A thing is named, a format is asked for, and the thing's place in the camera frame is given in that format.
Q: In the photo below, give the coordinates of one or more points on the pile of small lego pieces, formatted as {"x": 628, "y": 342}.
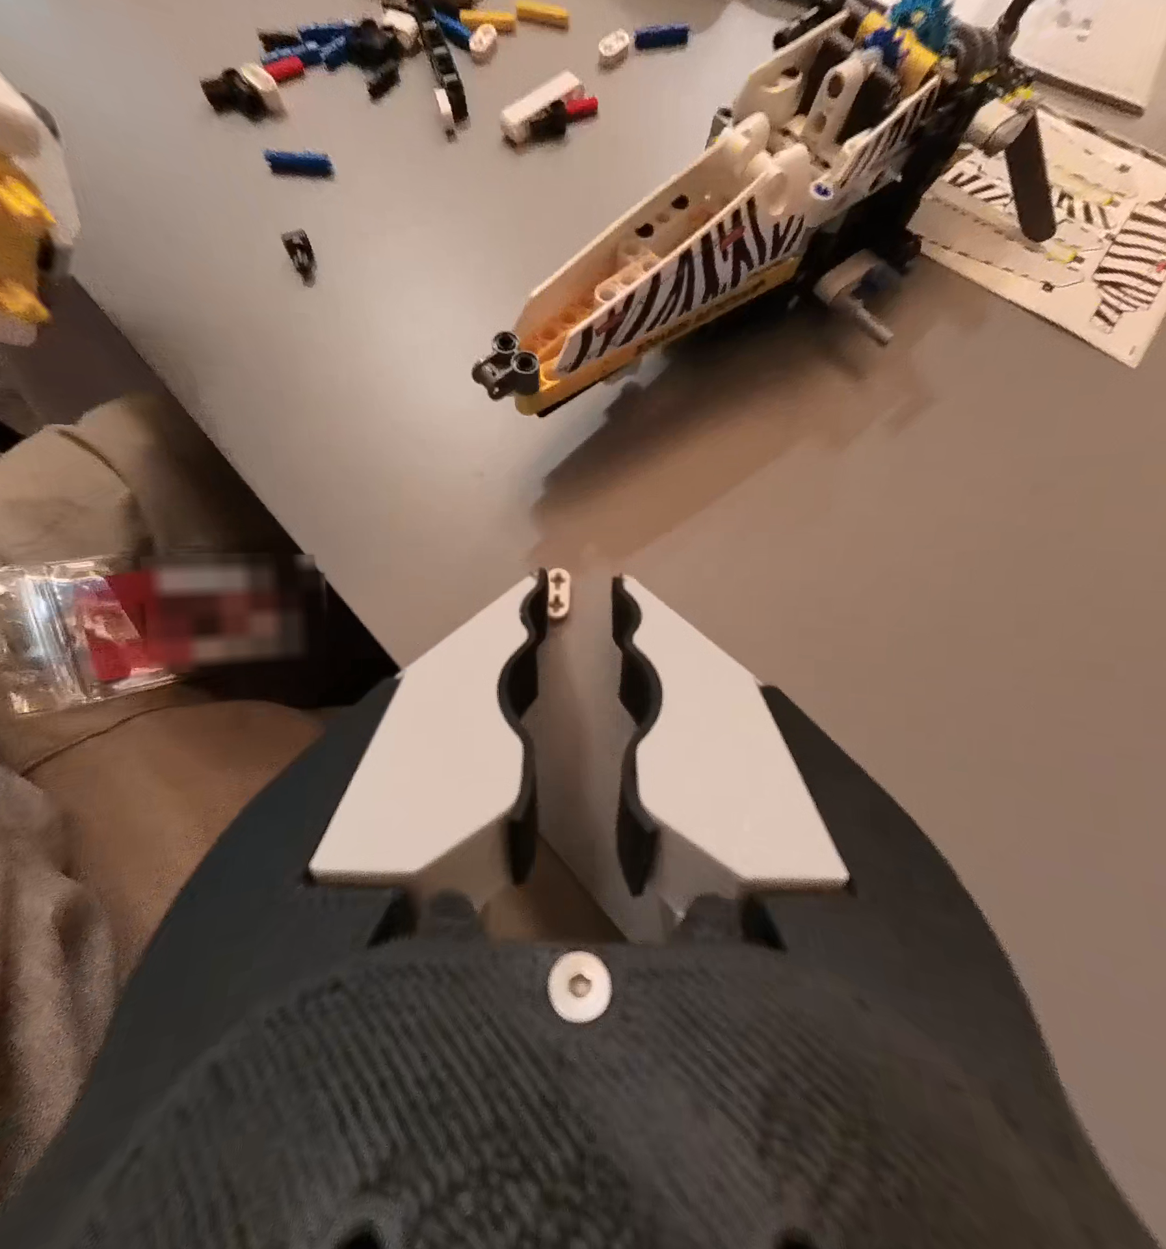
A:
{"x": 543, "y": 104}

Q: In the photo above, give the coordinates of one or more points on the person's beige trousers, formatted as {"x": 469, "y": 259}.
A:
{"x": 153, "y": 782}

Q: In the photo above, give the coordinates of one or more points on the black lego connector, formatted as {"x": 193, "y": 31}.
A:
{"x": 300, "y": 254}

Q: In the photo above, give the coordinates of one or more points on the blue lego pin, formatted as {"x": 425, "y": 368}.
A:
{"x": 300, "y": 163}

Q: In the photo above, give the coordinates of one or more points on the clear plastic bag red card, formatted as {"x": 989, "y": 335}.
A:
{"x": 45, "y": 625}

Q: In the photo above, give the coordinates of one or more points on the small white lego piece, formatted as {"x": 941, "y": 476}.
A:
{"x": 558, "y": 596}

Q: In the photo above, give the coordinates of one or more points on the zebra sticker sheet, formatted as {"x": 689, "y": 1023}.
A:
{"x": 1129, "y": 254}

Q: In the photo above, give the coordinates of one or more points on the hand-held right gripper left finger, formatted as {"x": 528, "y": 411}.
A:
{"x": 418, "y": 782}

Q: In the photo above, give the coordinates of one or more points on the yellow lego connector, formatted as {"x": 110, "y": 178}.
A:
{"x": 4, "y": 224}

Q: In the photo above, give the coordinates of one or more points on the zebra striped lego model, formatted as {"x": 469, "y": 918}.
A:
{"x": 719, "y": 262}

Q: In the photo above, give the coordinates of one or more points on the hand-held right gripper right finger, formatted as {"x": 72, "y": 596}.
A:
{"x": 738, "y": 782}

